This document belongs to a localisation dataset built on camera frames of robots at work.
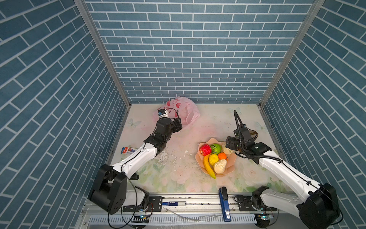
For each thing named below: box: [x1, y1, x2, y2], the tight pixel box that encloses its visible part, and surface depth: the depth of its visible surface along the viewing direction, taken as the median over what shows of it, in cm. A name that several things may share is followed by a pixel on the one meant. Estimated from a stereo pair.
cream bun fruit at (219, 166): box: [213, 159, 227, 175], surface depth 82 cm
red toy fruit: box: [199, 143, 213, 157], surface depth 88 cm
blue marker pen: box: [161, 201, 187, 207], surface depth 75 cm
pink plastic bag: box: [152, 96, 201, 126], surface depth 107 cm
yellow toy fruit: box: [208, 153, 219, 166], surface depth 86 cm
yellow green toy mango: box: [203, 153, 217, 180], surface depth 82 cm
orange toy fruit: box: [217, 151, 228, 161], surface depth 86 cm
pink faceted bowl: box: [195, 137, 236, 178], surface depth 86 cm
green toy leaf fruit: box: [210, 143, 222, 155], surface depth 88 cm
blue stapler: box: [218, 186, 232, 223], surface depth 73 cm
